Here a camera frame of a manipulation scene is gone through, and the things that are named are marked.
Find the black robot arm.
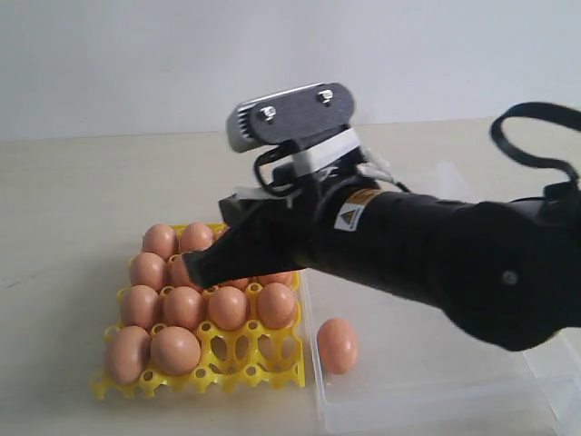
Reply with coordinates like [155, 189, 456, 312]
[183, 177, 580, 351]

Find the yellow plastic egg tray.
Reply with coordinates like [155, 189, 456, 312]
[91, 223, 305, 399]

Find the brown egg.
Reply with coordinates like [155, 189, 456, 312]
[150, 326, 201, 376]
[120, 285, 162, 331]
[179, 223, 214, 253]
[103, 326, 151, 385]
[256, 282, 296, 330]
[257, 271, 294, 288]
[162, 286, 205, 332]
[129, 253, 169, 291]
[142, 223, 179, 261]
[208, 286, 249, 332]
[317, 318, 359, 375]
[168, 254, 202, 292]

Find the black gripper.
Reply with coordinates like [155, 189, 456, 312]
[183, 183, 458, 312]

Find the clear plastic container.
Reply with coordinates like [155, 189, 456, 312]
[300, 270, 580, 435]

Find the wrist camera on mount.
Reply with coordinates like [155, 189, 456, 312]
[225, 82, 396, 205]

